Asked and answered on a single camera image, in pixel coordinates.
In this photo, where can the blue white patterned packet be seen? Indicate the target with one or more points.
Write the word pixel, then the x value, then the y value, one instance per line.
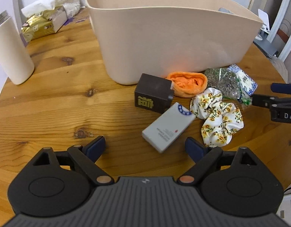
pixel 246 83

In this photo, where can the white phone stand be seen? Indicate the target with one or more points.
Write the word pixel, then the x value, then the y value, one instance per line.
pixel 265 28

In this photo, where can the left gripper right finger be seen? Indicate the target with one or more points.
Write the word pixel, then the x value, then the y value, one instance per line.
pixel 206 162

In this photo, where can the orange fabric pouch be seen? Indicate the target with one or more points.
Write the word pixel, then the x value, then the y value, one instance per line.
pixel 188 84

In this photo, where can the beige plastic storage bin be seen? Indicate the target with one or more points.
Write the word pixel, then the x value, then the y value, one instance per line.
pixel 158 37

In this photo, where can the white thermos bottle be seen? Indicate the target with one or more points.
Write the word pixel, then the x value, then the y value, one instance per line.
pixel 14 58

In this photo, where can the white shelf frame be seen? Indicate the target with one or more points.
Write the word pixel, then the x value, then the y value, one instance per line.
pixel 274 29

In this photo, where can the grey laptop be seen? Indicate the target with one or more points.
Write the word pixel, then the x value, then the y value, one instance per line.
pixel 266 47

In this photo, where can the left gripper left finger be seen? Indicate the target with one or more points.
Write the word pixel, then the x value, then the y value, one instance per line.
pixel 84 158

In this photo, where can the gold tissue pack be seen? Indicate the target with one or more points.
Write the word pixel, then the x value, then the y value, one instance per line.
pixel 41 20

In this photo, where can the floral yellow scrunchie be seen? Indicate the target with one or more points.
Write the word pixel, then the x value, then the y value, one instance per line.
pixel 222 119

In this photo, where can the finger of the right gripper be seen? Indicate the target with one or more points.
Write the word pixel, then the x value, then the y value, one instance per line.
pixel 281 88
pixel 266 101

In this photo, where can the black cube box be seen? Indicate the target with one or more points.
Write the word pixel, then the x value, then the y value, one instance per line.
pixel 153 93

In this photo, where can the white rectangular card box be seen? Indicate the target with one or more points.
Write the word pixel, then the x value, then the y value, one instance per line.
pixel 161 133

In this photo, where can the dried herb sachet bag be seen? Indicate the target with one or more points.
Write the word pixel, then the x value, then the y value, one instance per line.
pixel 225 81

